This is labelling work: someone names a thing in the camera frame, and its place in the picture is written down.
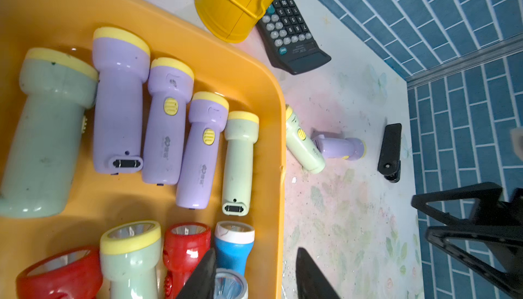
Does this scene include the red flashlight white head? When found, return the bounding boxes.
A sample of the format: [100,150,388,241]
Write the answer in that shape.
[213,269,249,299]

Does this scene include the pale green flashlight yellow head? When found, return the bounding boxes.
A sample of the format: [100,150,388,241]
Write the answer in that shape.
[222,111,260,216]

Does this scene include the black calculator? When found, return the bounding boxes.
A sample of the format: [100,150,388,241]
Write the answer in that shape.
[256,0,331,75]

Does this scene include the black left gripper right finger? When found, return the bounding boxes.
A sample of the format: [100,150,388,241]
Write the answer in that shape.
[296,247,340,299]

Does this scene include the blue black stapler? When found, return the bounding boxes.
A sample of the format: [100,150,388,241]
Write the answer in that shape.
[377,123,402,183]

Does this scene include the metal corner frame post right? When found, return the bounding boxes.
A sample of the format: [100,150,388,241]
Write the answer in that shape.
[405,33,522,90]

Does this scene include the plain red flashlight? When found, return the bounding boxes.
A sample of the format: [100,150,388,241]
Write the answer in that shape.
[163,222,211,298]
[16,245,103,298]

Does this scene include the lilac flashlight yellow head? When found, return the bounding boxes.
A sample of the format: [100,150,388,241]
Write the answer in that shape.
[93,27,151,175]

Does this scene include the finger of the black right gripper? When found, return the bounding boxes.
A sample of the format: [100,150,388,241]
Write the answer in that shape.
[425,225,522,298]
[411,182,505,227]

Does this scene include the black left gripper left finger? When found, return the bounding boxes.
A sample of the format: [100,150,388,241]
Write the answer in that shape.
[176,249,217,299]

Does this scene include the yellow plastic tray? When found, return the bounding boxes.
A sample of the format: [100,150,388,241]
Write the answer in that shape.
[1,0,286,298]

